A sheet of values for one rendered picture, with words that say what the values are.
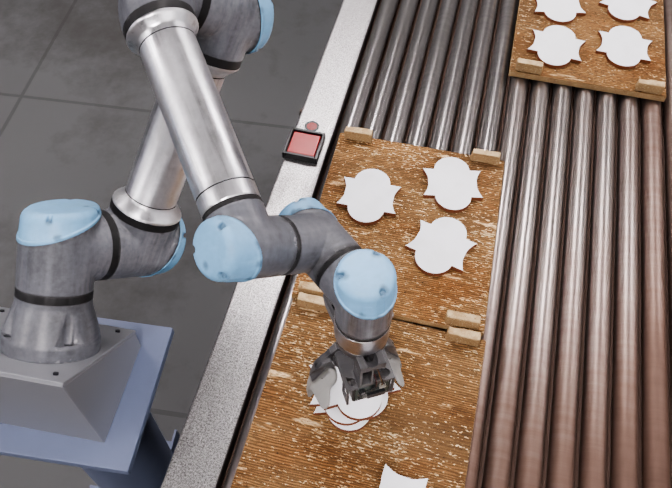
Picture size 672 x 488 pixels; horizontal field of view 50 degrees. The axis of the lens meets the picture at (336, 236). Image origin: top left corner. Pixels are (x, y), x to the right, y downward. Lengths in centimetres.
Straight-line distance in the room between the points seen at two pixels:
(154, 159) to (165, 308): 131
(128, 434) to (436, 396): 52
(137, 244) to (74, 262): 11
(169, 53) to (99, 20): 255
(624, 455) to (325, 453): 48
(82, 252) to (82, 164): 173
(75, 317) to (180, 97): 43
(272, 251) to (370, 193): 62
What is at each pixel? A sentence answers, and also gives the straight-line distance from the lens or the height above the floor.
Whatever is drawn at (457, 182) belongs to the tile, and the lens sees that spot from 147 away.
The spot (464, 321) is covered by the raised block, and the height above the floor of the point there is 96.
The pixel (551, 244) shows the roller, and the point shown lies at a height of 92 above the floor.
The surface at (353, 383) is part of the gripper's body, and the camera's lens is 103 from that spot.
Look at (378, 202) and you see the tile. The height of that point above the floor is 95.
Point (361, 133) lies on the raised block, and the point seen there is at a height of 96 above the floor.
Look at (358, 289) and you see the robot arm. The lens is 84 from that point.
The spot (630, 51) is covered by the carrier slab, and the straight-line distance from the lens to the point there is 186.
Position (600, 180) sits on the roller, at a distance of 159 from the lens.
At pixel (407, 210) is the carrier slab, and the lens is 142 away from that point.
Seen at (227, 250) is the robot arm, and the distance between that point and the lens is 80.
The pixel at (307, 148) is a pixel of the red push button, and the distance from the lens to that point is 153.
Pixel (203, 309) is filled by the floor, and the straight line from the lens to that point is 240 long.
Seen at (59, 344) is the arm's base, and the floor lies 108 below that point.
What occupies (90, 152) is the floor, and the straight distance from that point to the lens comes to 290.
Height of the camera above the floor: 207
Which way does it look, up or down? 55 degrees down
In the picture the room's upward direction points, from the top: 1 degrees clockwise
